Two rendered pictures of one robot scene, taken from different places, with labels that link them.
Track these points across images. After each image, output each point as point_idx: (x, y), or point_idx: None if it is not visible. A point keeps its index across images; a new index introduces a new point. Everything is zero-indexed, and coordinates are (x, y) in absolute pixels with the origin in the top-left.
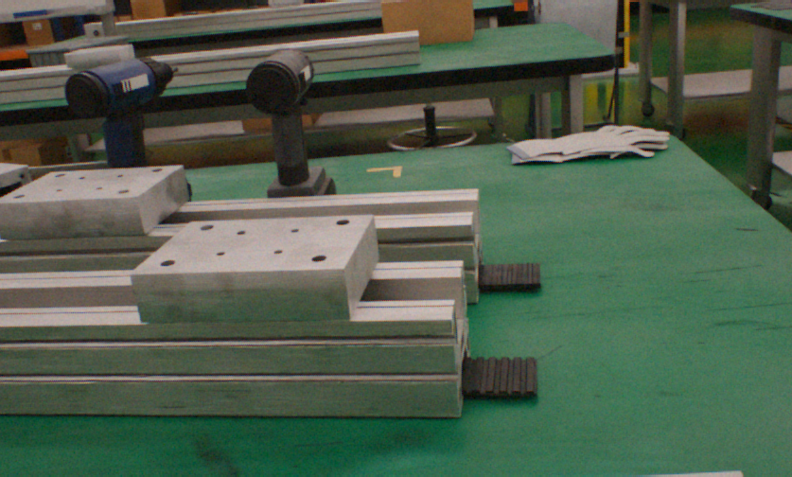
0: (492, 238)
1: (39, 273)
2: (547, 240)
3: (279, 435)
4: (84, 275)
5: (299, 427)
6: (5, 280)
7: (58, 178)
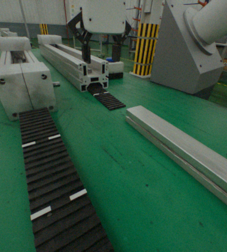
0: None
1: (49, 47)
2: None
3: None
4: (49, 46)
5: None
6: (53, 47)
7: (5, 38)
